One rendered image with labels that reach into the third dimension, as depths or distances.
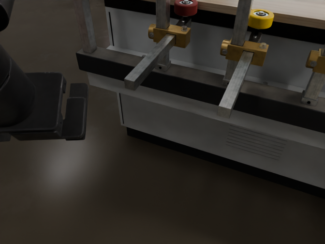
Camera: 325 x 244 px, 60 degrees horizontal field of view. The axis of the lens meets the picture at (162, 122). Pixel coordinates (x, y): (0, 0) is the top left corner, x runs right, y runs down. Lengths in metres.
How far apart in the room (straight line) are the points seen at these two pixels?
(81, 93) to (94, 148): 1.41
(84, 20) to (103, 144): 0.85
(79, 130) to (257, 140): 1.17
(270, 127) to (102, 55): 0.69
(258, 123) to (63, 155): 1.13
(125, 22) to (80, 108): 1.01
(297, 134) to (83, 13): 0.87
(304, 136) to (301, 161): 0.39
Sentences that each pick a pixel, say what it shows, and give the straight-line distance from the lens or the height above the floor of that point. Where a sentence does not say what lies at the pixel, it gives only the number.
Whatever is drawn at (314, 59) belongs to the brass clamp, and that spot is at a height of 0.85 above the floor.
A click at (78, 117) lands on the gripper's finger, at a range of 0.31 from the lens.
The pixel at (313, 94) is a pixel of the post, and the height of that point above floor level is 0.74.
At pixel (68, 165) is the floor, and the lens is 1.69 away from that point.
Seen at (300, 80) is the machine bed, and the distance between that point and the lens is 1.20.
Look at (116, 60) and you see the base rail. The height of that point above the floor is 0.70.
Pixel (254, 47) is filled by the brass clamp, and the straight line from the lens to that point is 0.91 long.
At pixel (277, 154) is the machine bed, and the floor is 0.24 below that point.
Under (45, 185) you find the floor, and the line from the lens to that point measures 1.65.
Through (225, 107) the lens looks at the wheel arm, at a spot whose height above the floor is 0.84.
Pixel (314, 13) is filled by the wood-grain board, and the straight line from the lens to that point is 1.08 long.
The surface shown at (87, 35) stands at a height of 0.77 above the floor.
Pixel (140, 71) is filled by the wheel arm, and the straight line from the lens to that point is 0.76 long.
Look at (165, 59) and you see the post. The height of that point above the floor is 0.74.
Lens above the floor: 1.25
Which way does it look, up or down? 42 degrees down
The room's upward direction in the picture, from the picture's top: straight up
